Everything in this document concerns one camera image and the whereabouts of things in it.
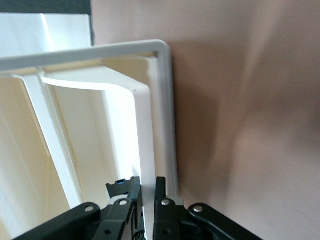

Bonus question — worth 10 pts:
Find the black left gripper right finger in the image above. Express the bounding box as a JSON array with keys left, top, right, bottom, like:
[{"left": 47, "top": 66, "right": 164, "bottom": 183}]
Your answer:
[{"left": 153, "top": 176, "right": 261, "bottom": 240}]

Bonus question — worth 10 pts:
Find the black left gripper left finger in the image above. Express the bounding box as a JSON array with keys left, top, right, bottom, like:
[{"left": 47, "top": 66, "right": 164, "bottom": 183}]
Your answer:
[{"left": 14, "top": 177, "right": 146, "bottom": 240}]

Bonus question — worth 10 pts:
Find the white plastic drawer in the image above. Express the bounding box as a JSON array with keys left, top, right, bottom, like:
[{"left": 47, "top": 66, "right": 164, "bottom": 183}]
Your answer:
[
  {"left": 39, "top": 56, "right": 157, "bottom": 240},
  {"left": 0, "top": 72, "right": 85, "bottom": 240}
]

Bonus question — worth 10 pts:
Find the white drawer cabinet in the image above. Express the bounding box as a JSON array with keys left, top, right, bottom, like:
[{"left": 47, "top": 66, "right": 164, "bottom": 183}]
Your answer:
[{"left": 0, "top": 13, "right": 180, "bottom": 240}]

